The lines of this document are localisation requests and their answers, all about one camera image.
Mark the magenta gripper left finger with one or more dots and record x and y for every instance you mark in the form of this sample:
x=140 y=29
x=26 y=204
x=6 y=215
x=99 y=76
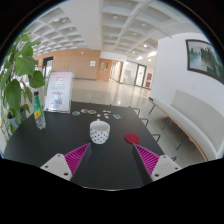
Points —
x=70 y=165

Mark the green leafy potted plant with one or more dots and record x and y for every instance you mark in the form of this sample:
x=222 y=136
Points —
x=18 y=75

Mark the long white bench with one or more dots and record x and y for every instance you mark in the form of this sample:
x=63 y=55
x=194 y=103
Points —
x=201 y=122

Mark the round badge multicoloured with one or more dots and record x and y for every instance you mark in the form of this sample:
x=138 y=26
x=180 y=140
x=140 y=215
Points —
x=84 y=110

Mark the red round coaster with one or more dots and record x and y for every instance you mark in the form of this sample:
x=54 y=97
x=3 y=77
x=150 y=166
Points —
x=132 y=138

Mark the small blue card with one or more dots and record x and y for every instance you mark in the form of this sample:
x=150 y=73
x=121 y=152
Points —
x=116 y=116

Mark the round badge dark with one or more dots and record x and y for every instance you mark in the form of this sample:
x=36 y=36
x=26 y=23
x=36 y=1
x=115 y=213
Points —
x=92 y=112

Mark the framed landscape painting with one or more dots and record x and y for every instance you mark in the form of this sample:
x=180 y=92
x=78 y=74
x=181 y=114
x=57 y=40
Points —
x=202 y=58

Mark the round badge pale green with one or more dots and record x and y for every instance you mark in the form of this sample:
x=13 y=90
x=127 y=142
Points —
x=75 y=113

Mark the green plastic water bottle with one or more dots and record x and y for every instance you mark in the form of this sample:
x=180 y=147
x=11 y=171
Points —
x=38 y=112

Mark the acrylic sign stand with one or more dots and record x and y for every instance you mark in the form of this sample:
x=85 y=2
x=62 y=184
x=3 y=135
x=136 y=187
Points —
x=58 y=98

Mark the white polka dot mug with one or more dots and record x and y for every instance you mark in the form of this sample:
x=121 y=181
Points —
x=99 y=131

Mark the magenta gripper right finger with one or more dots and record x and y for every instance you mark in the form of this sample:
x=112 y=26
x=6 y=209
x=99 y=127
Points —
x=152 y=166

